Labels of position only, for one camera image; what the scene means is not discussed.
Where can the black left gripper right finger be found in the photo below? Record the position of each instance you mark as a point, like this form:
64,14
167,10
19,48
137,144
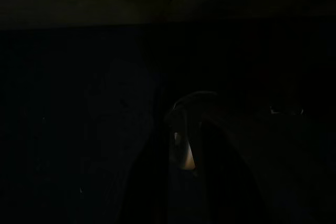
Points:
189,187

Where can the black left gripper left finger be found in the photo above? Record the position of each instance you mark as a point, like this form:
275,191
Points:
126,142

